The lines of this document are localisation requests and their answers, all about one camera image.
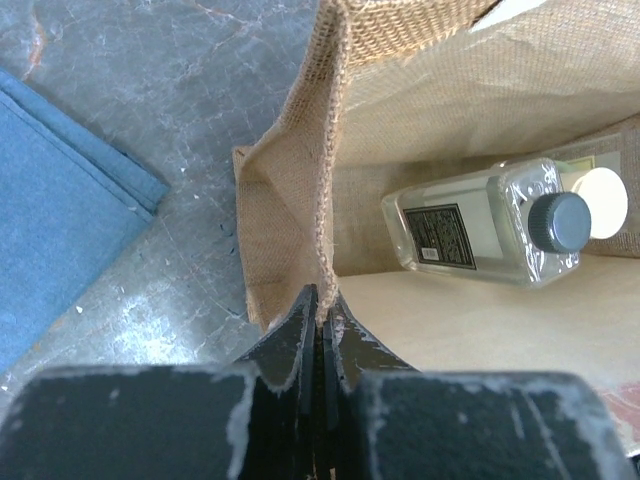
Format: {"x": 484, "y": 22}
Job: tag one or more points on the clear bottle black cap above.
{"x": 514, "y": 224}

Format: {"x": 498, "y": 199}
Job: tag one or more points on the brown canvas tote bag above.
{"x": 395, "y": 93}

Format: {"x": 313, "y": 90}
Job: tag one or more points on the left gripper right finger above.
{"x": 391, "y": 421}

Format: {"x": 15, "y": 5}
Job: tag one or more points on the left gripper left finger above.
{"x": 246, "y": 420}

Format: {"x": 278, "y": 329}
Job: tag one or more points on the blue cloth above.
{"x": 70, "y": 205}

